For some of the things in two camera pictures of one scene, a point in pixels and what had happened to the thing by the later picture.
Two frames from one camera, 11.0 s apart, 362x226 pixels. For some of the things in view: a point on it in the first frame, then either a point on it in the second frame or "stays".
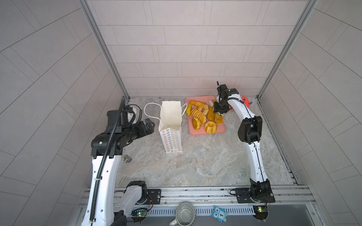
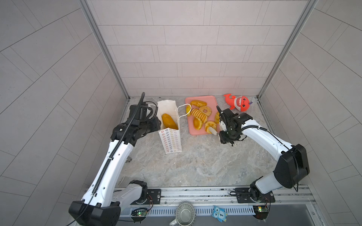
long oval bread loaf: (211, 115) → (168, 122)
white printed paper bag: (170, 126) stays
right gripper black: (217, 108) → (223, 139)
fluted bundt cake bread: (210, 127) stays
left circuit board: (139, 212) stays
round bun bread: (196, 124) stays
